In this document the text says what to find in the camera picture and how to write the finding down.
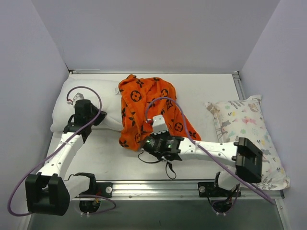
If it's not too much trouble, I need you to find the aluminium frame rail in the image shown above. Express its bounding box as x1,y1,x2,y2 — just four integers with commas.
26,180,285,201
69,69,240,75
232,71,246,100

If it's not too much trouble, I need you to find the orange patterned plush pillowcase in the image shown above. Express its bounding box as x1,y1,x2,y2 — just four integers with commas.
119,74,201,151

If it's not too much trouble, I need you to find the aluminium right frame rail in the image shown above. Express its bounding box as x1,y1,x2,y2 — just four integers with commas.
232,71,246,100

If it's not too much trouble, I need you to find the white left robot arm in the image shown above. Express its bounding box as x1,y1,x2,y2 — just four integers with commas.
25,99,106,216

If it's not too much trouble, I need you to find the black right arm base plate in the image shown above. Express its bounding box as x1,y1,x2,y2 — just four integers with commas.
197,181,236,198

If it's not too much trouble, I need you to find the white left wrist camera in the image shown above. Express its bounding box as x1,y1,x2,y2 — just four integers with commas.
67,93,84,105

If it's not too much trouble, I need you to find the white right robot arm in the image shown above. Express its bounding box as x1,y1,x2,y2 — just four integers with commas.
140,132,263,184

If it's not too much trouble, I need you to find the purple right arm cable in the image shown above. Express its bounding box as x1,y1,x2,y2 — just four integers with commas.
145,96,275,214

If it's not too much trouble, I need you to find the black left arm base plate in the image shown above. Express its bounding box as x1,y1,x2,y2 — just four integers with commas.
84,182,113,198

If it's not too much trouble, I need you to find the white floral deer pillow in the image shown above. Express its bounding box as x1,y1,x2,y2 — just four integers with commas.
206,95,290,190

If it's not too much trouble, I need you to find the aluminium front frame rail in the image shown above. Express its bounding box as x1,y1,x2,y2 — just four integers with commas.
26,180,285,201

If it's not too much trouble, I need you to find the aluminium back frame rail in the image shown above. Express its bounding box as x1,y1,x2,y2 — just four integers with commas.
69,69,240,75

